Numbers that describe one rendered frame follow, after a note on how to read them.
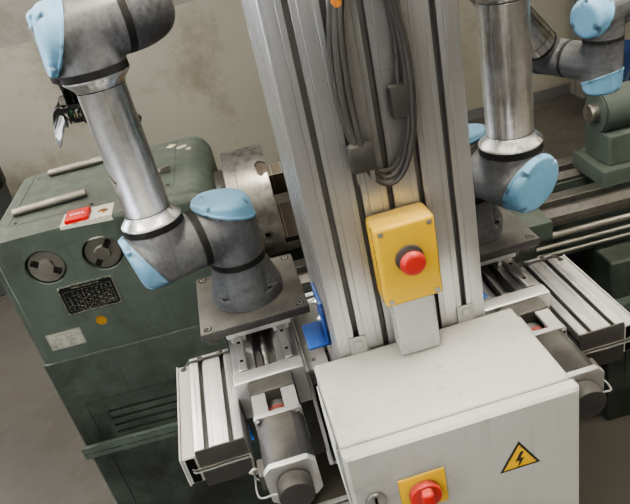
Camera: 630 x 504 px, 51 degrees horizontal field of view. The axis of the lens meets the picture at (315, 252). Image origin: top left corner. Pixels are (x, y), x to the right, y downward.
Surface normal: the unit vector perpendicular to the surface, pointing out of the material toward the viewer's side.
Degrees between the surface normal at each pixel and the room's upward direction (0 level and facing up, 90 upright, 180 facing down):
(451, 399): 0
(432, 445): 90
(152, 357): 90
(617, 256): 0
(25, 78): 90
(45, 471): 0
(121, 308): 90
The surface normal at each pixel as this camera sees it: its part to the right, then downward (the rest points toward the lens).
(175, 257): 0.49, 0.25
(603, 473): -0.20, -0.84
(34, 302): 0.16, 0.47
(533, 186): 0.55, 0.44
